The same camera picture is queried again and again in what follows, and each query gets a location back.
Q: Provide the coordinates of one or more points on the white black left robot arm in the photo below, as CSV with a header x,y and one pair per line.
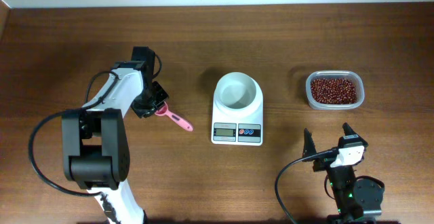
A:
x,y
95,150

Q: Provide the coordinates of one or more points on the white plastic bowl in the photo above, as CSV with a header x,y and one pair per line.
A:
x,y
237,93

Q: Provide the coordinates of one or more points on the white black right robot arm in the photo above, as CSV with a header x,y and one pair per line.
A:
x,y
357,198

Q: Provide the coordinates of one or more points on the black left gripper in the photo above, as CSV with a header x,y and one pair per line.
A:
x,y
143,113

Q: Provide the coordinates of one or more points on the pink measuring scoop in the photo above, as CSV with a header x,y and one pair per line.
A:
x,y
180,121

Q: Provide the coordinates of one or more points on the red adzuki beans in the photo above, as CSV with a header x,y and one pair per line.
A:
x,y
333,91

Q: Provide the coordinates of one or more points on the clear plastic bean container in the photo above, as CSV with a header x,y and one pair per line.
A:
x,y
335,74

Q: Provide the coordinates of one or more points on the white digital kitchen scale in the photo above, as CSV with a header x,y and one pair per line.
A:
x,y
228,129

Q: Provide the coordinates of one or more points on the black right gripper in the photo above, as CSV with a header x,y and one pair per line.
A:
x,y
327,160

